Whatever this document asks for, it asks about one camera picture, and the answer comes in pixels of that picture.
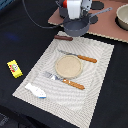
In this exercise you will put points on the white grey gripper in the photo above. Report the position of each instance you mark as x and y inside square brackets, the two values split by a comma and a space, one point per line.
[75, 7]

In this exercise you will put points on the grey toy frying pan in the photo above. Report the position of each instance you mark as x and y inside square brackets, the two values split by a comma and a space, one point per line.
[80, 26]

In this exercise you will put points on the red toy tomato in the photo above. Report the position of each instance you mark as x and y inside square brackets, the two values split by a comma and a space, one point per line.
[65, 3]

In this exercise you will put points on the brown toy sausage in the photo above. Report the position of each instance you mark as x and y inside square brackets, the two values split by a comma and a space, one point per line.
[63, 38]

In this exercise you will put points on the grey toy pot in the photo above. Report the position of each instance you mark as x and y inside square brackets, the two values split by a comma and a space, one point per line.
[62, 11]

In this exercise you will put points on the beige bowl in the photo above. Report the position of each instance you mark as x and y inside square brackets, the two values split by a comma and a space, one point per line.
[122, 15]

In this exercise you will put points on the round wooden plate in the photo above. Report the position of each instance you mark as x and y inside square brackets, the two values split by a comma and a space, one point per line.
[68, 66]

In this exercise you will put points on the yellow toy box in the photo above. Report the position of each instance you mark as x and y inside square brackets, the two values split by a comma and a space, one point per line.
[14, 68]

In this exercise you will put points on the white woven placemat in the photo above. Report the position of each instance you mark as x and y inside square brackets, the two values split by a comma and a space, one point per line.
[66, 102]

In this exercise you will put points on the orange handled knife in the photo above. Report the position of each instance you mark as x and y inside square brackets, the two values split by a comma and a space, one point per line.
[79, 56]

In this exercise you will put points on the orange handled fork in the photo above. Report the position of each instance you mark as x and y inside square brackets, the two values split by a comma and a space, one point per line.
[55, 77]

